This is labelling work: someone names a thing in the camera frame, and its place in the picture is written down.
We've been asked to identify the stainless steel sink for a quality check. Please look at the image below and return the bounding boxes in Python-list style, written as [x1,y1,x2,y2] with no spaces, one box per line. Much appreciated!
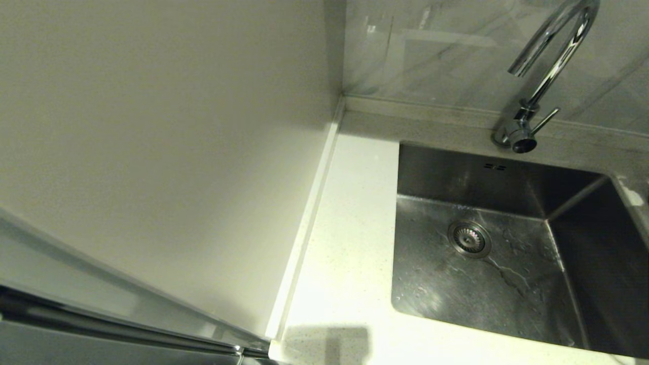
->
[390,142,649,359]

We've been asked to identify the white countertop trim strip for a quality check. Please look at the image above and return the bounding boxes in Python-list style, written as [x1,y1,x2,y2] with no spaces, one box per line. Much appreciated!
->
[266,97,345,339]

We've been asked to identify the round metal drain strainer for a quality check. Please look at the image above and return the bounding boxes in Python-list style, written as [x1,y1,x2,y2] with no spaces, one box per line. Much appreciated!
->
[447,220,492,259]

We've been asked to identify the tall white cabinet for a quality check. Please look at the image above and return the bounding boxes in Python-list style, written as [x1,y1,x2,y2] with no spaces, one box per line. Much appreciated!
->
[0,0,339,365]

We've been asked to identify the chrome gooseneck faucet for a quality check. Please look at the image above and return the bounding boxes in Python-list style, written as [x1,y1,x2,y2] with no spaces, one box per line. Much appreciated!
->
[492,0,600,154]

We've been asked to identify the dark bar door handle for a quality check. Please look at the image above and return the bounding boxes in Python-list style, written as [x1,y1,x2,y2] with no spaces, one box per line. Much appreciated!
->
[0,285,272,359]

